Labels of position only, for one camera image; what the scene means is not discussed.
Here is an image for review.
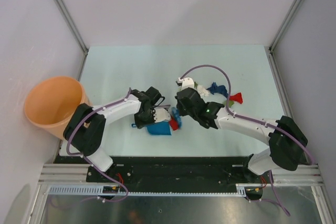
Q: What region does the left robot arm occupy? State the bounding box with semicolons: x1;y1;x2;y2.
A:
63;87;171;182

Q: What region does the green paper scrap right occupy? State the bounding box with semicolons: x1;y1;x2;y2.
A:
223;100;235;108

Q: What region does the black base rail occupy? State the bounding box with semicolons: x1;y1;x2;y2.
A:
54;156;263;193

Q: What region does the blue plastic dustpan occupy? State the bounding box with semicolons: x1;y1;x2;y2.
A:
144;121;172;135

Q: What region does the red long paper scrap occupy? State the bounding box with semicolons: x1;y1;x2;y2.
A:
169;118;180;131

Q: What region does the orange plastic bucket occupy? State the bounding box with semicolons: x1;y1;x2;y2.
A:
24;76;91;141

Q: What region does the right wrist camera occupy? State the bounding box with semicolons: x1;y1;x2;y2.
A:
176;77;195;91

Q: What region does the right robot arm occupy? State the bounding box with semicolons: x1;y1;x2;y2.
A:
175;88;308;183

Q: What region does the small white paper scrap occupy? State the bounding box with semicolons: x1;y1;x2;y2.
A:
196;84;211;97

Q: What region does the blue hand brush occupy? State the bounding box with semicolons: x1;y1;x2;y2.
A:
171;107;182;129

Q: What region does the white cable duct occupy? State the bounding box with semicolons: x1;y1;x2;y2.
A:
47;184;263;197

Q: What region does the dark blue twisted paper scrap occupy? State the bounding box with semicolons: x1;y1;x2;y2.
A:
206;82;228;98

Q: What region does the small red paper scrap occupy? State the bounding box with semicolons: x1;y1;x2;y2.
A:
229;92;244;104

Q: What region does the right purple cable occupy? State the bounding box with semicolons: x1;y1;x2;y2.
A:
177;64;317;217

